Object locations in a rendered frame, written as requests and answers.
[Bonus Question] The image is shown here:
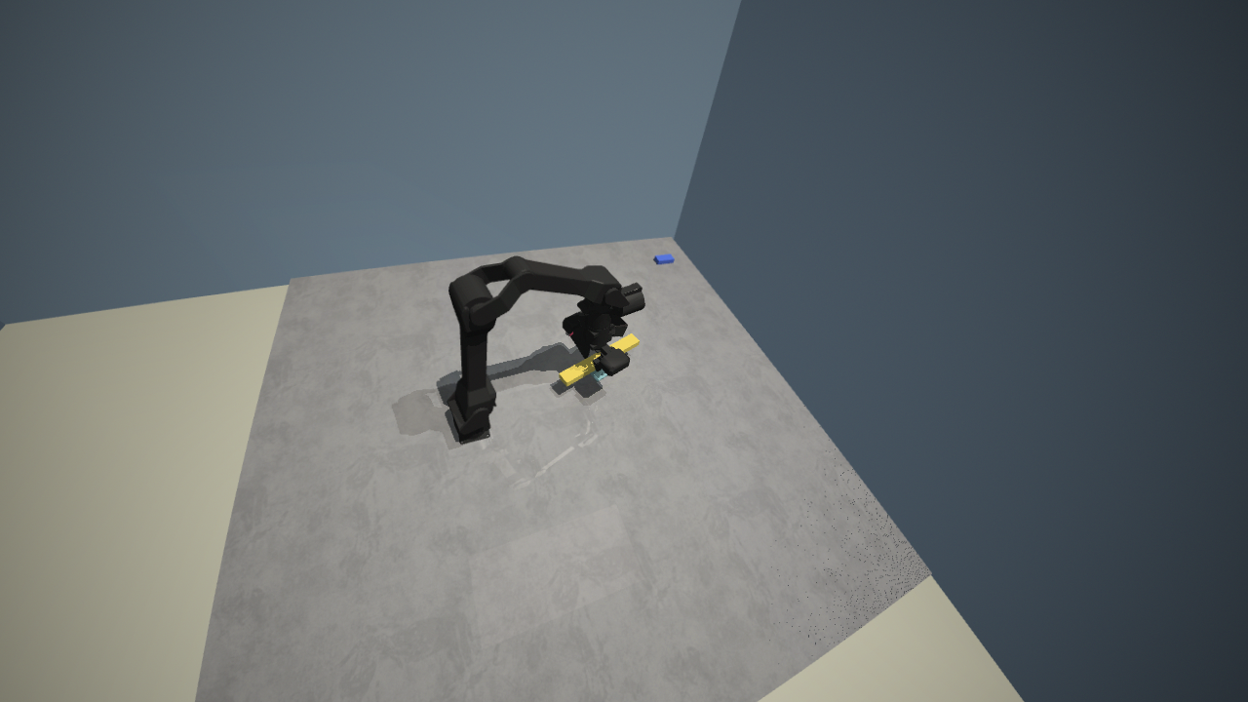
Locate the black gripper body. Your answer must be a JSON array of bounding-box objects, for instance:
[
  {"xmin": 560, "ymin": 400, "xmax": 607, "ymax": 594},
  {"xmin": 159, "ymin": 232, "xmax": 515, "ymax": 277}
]
[{"xmin": 563, "ymin": 311, "xmax": 630, "ymax": 376}]

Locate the yellow bar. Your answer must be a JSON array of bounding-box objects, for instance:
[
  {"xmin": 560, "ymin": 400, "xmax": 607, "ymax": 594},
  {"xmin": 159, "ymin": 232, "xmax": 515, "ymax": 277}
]
[{"xmin": 559, "ymin": 334, "xmax": 640, "ymax": 387}]

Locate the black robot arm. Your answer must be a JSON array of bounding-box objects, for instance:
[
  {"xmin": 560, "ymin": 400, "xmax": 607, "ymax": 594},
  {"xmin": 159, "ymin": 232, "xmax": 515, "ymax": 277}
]
[{"xmin": 447, "ymin": 256, "xmax": 645, "ymax": 443}]

